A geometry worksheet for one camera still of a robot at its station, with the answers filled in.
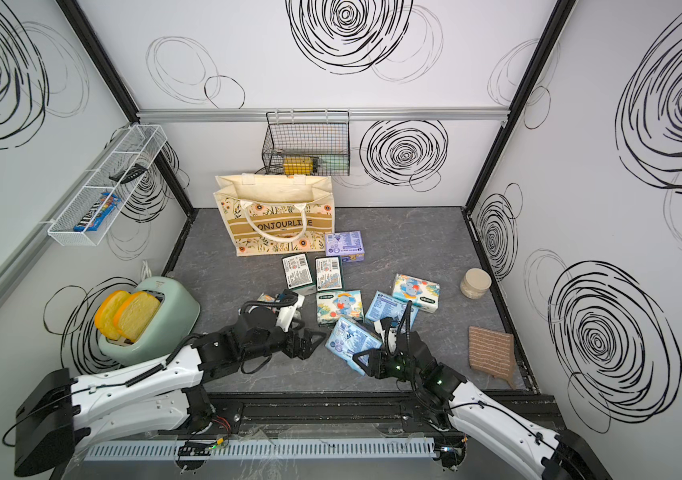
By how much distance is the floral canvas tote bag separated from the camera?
901mm

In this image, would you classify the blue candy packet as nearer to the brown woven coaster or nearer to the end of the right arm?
the end of the right arm

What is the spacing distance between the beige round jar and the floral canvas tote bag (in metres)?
0.48
